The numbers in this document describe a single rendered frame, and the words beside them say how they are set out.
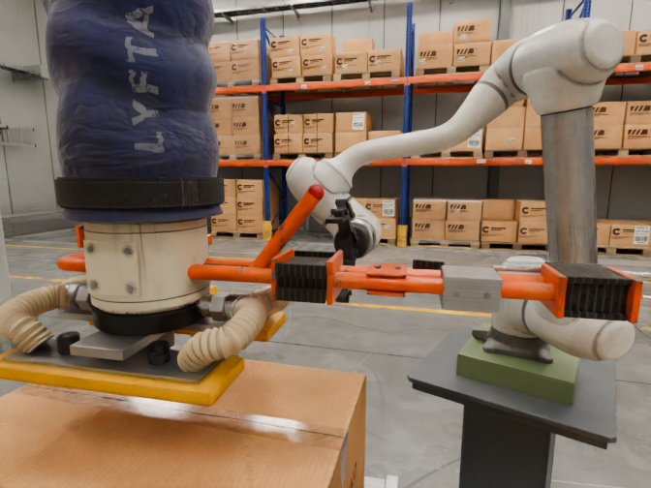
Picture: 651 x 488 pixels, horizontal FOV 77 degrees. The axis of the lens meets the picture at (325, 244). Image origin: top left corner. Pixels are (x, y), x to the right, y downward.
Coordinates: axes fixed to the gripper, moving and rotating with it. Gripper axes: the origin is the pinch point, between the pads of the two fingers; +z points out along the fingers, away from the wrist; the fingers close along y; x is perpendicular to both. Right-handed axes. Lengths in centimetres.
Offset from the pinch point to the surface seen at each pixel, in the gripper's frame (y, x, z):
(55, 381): 10.6, 30.5, 29.1
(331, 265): -3.1, -3.2, 18.3
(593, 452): 120, -100, -131
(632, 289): -1.5, -37.5, 17.7
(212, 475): 22.9, 10.9, 26.6
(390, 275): -1.9, -10.7, 17.3
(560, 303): 0.4, -30.2, 18.3
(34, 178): -13, 841, -703
